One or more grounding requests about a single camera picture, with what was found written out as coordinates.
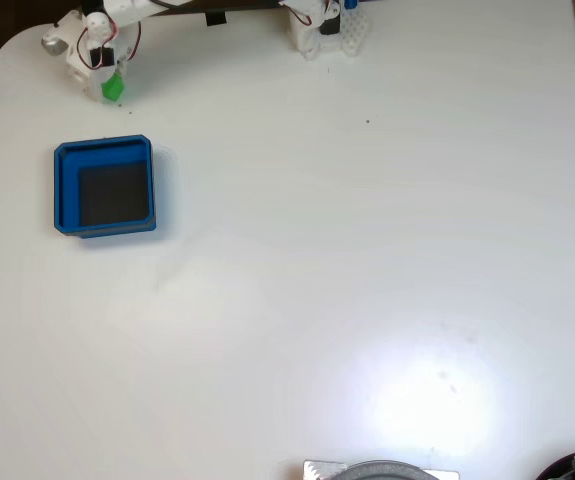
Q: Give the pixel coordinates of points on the green cube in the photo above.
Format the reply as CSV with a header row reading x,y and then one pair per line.
x,y
113,90

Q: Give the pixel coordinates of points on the silver gripper camera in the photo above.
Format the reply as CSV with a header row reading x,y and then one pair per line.
x,y
53,46

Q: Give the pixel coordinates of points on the blue clamp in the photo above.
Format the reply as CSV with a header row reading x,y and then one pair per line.
x,y
351,4

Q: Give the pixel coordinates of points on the grey round object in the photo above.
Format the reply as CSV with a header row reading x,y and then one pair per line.
x,y
382,471

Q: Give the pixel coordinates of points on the silver metal plate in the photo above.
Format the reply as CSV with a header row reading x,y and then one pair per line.
x,y
317,470

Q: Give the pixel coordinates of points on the black tape strip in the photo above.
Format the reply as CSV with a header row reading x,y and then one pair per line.
x,y
215,19

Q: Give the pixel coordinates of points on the blue square box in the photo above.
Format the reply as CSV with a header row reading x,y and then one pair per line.
x,y
67,190

